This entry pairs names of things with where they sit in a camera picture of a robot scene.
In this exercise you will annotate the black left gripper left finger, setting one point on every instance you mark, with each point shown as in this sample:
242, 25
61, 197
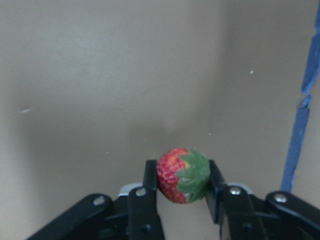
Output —
132, 216

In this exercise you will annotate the red strawberry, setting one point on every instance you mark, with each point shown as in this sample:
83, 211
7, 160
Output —
183, 175

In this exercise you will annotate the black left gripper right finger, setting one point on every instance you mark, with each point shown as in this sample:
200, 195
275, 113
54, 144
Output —
241, 215

